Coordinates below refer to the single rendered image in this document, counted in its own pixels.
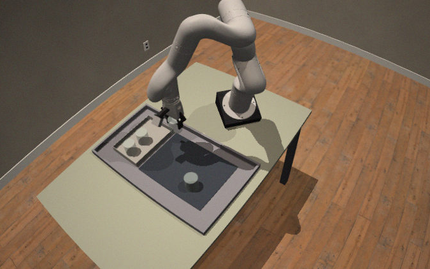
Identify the clear glass jar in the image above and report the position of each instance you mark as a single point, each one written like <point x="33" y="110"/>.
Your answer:
<point x="191" y="181"/>
<point x="130" y="147"/>
<point x="173" y="127"/>
<point x="142" y="136"/>

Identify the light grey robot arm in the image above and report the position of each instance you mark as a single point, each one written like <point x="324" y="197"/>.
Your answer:
<point x="236" y="30"/>

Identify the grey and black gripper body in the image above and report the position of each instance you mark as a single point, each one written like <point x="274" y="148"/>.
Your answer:
<point x="174" y="109"/>

